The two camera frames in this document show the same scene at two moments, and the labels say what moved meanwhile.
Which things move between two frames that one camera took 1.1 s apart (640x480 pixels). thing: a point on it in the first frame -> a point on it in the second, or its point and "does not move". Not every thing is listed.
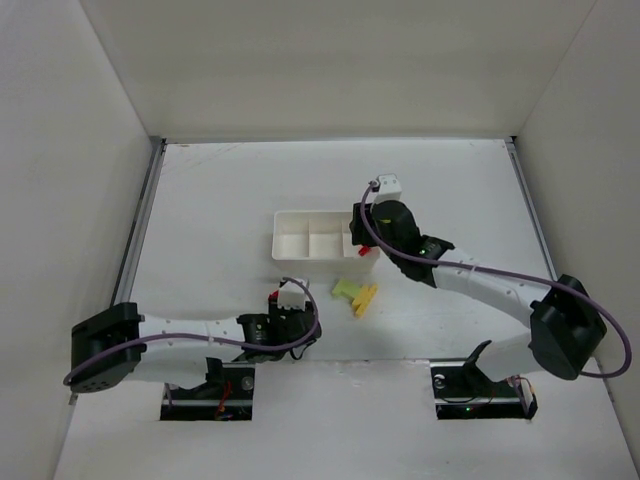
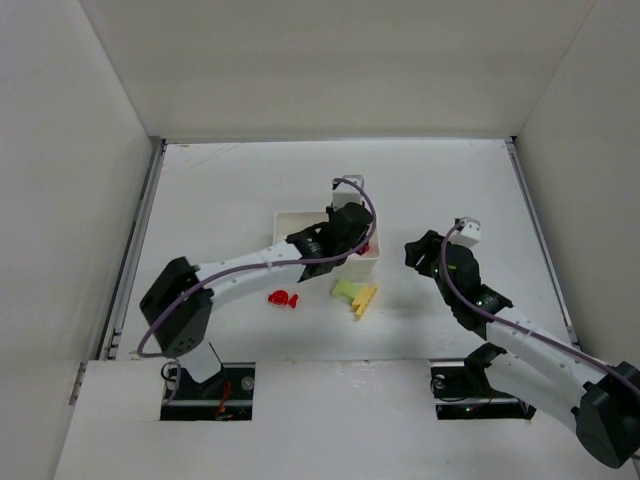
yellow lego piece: x=362 y=301 does not move
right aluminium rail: x=533 y=208 does not move
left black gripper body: x=304 y=325 -> x=354 y=228
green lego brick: x=347 y=287 does not move
